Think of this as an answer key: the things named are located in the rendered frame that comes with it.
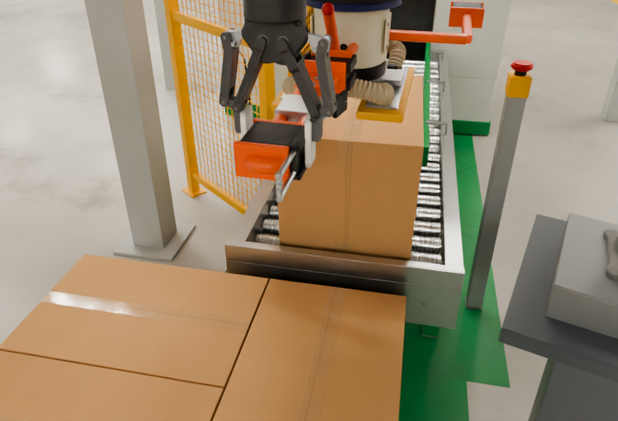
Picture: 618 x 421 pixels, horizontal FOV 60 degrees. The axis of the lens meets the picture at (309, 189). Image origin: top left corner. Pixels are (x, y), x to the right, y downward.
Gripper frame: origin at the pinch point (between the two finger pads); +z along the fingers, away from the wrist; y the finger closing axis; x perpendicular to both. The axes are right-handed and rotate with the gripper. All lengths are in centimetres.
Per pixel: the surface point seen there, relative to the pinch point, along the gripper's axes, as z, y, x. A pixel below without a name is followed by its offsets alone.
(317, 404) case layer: 70, -3, -14
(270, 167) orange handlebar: 0.6, -0.9, 6.4
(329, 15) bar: -10.0, 0.4, -32.6
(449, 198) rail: 65, -28, -104
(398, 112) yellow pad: 11.6, -12.5, -43.9
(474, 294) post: 117, -45, -117
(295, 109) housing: -0.8, 0.4, -9.8
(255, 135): -1.6, 2.5, 2.2
